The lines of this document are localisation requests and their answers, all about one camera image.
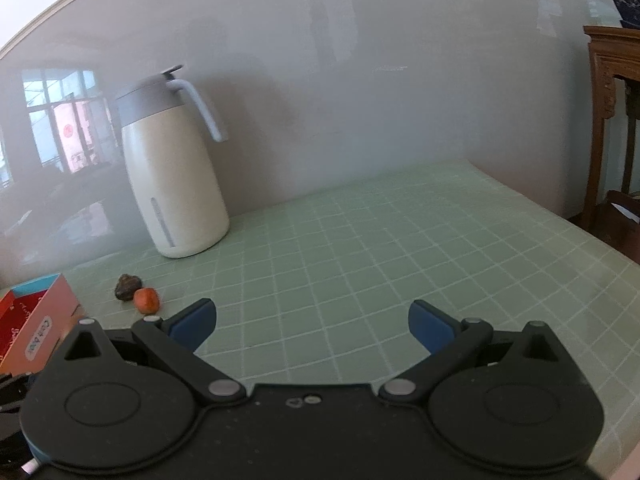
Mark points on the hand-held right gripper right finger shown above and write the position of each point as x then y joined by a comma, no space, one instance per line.
429,327

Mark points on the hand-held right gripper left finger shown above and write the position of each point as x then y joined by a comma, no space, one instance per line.
192,324

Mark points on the small orange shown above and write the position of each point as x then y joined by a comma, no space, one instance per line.
146,300

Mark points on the red and orange cardboard box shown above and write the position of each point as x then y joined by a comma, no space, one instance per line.
30,315

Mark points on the dark brown wrinkled fruit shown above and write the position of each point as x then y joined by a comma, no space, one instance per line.
127,286

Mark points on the green grid table cover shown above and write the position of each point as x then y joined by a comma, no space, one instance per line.
380,260

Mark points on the white thermos jug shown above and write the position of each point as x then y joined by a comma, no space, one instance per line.
172,185

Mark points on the carved wooden cabinet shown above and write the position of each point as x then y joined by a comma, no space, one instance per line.
602,110

